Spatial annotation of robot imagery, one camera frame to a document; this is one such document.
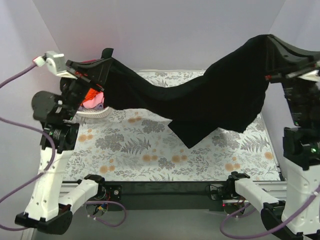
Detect black t shirt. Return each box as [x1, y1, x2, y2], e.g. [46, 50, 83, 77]
[104, 34, 269, 148]

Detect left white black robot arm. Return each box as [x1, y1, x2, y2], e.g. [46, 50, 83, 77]
[14, 48, 113, 235]

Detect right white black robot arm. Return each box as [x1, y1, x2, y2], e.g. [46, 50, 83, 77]
[224, 34, 320, 240]

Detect orange t shirt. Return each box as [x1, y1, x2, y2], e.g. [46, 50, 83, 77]
[84, 88, 100, 102]

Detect white plastic laundry basket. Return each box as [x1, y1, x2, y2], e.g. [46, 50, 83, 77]
[75, 107, 113, 119]

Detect pink t shirt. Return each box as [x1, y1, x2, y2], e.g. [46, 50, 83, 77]
[82, 92, 105, 108]

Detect lavender t shirt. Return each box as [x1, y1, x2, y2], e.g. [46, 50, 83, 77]
[78, 103, 105, 112]

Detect floral patterned table mat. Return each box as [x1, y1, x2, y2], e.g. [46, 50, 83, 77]
[61, 70, 285, 182]

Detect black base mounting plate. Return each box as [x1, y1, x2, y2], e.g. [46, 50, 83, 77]
[103, 181, 237, 211]

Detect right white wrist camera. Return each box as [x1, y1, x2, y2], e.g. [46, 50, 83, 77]
[289, 60, 320, 85]

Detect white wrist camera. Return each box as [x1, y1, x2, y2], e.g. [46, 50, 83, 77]
[32, 51, 77, 79]
[289, 60, 320, 85]

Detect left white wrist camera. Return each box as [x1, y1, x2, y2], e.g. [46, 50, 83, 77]
[32, 51, 77, 79]

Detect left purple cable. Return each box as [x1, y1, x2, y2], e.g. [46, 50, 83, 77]
[0, 62, 127, 231]

